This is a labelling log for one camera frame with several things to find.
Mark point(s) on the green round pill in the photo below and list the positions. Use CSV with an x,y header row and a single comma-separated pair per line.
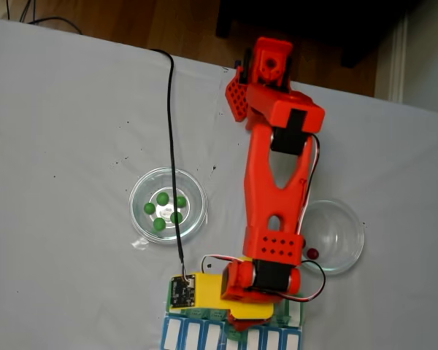
x,y
182,201
149,208
180,218
163,198
159,224

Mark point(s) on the white wall trim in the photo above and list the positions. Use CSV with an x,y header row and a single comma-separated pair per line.
x,y
398,58

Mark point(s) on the green blue weekly pill organizer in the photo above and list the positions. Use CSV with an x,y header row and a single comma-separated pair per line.
x,y
211,335

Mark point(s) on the clear glass bowl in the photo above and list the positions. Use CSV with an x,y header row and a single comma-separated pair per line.
x,y
157,182
343,233

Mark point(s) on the pale grey tablecloth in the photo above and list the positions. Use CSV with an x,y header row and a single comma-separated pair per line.
x,y
58,109

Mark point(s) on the dark wooden furniture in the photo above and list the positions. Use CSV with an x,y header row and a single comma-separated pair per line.
x,y
387,18

